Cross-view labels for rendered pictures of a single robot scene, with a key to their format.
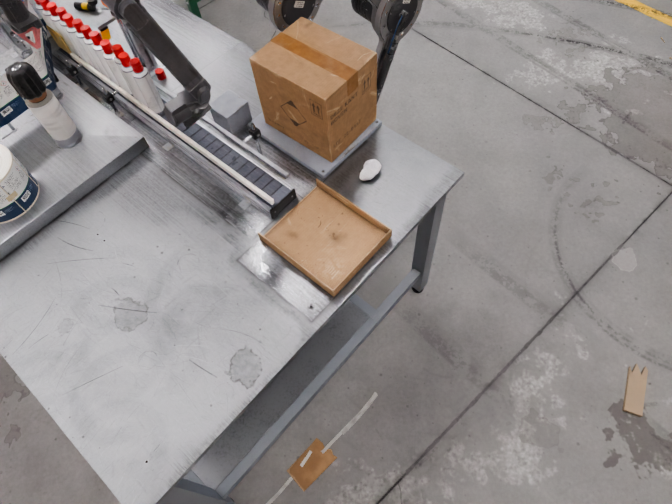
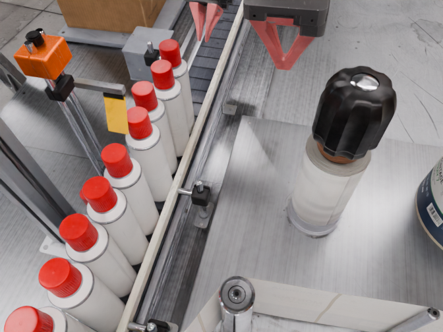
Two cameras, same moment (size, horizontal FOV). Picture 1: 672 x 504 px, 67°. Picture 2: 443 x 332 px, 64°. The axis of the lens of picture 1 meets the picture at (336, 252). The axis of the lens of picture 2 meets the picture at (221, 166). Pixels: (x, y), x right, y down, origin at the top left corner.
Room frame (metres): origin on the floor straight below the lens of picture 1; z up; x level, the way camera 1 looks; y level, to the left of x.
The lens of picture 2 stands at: (1.57, 1.01, 1.44)
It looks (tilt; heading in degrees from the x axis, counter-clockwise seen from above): 55 degrees down; 239
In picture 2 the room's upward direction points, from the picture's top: 3 degrees counter-clockwise
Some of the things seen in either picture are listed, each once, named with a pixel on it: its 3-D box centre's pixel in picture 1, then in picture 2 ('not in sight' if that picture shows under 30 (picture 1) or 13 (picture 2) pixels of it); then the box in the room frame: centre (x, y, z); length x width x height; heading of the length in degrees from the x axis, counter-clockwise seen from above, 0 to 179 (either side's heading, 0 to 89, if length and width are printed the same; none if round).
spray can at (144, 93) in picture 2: (129, 72); (155, 133); (1.46, 0.62, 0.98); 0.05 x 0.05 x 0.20
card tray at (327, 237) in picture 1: (324, 234); not in sight; (0.80, 0.03, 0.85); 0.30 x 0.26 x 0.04; 42
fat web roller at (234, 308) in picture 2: (42, 75); (236, 314); (1.51, 0.93, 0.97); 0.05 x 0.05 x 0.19
